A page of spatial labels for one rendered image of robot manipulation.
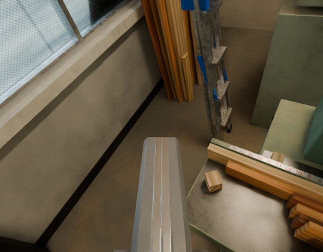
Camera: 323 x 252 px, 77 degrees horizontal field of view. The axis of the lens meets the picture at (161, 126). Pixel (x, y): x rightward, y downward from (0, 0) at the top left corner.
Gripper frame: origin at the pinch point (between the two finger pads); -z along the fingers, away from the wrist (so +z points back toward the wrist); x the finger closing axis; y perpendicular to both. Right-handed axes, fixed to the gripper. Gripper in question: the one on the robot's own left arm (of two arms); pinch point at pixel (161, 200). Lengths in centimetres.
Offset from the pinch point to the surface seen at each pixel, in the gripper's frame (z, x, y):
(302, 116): -51, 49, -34
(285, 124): -49, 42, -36
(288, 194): -19.3, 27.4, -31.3
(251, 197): -21.0, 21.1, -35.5
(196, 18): -94, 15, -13
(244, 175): -24.4, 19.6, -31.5
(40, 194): -63, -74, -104
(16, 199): -55, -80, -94
